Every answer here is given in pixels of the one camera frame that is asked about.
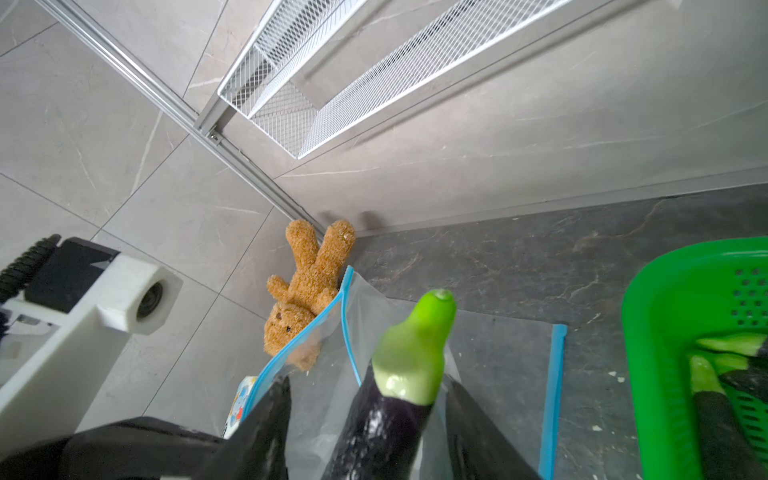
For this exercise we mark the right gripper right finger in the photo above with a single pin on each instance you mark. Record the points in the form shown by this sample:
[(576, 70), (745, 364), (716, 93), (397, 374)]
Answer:
[(477, 448)]

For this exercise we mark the colourful tissue pack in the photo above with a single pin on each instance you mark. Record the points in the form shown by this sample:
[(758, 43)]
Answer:
[(237, 409)]

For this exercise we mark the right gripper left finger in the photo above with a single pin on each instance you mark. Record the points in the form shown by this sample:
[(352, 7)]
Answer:
[(257, 448)]

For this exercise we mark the brown teddy bear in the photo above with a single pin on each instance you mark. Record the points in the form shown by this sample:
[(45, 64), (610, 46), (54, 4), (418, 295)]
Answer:
[(314, 284)]

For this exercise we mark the green plastic basket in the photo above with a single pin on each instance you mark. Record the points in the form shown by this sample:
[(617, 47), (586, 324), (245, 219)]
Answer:
[(707, 290)]

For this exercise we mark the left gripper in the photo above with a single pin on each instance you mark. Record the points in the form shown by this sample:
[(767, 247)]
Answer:
[(137, 448)]

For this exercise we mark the white wire wall basket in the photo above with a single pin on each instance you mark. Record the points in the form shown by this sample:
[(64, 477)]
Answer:
[(314, 69)]

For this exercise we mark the clear zip-top bag blue zipper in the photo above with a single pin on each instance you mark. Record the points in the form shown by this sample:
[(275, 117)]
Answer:
[(326, 365)]

